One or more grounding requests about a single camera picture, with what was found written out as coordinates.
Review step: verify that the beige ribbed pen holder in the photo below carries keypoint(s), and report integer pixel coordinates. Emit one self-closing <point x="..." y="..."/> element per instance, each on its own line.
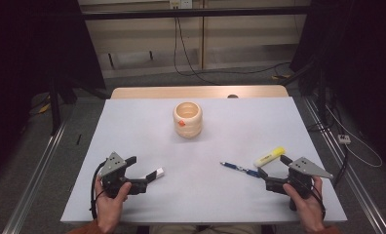
<point x="187" y="122"/>

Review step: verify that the white wall outlet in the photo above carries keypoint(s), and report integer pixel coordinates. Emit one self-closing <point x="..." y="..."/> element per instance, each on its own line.
<point x="180" y="4"/>

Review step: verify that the blue pen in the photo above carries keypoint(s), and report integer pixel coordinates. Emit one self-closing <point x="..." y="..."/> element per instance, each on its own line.
<point x="238" y="168"/>

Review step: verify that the white table mat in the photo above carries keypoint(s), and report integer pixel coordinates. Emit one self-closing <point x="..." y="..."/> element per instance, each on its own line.
<point x="197" y="195"/>

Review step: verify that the black curtain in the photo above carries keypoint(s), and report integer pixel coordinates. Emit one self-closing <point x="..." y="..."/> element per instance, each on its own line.
<point x="363" y="48"/>
<point x="25" y="48"/>

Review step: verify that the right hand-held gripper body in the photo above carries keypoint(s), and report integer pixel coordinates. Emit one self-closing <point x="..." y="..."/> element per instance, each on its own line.
<point x="296" y="180"/>

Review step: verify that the person's left hand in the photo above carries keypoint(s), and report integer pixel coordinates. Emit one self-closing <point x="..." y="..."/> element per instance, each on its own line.
<point x="109" y="209"/>

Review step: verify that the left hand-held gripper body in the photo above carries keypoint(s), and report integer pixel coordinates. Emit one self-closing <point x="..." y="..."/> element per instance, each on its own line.
<point x="113" y="169"/>

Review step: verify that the wooden table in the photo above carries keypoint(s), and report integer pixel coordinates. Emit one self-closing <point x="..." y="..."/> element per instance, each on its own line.
<point x="197" y="92"/>

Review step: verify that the metal floor rail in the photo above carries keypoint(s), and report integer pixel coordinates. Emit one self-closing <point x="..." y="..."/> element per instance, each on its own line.
<point x="35" y="178"/>
<point x="350" y="175"/>

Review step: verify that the white glue stick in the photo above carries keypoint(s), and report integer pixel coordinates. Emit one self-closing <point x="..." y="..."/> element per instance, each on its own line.
<point x="160" y="173"/>

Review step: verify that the yellow highlighter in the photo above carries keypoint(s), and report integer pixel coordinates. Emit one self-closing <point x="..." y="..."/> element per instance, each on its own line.
<point x="269" y="156"/>

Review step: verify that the person's legs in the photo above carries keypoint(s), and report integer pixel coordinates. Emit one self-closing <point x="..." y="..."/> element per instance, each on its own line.
<point x="204" y="230"/>

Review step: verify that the black horizontal bar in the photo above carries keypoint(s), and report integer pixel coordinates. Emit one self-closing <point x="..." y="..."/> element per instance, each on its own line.
<point x="197" y="13"/>

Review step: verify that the black metal stand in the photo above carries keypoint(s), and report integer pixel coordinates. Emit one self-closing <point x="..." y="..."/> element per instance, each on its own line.
<point x="55" y="107"/>

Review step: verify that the white power strip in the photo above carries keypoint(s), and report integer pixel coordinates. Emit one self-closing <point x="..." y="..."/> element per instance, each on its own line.
<point x="344" y="139"/>

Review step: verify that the person's right hand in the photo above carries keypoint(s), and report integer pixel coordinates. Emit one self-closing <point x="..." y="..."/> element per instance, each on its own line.
<point x="306" y="208"/>

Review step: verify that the beige wooden cabinet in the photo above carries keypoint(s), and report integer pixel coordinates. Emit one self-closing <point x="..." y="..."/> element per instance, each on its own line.
<point x="246" y="39"/>

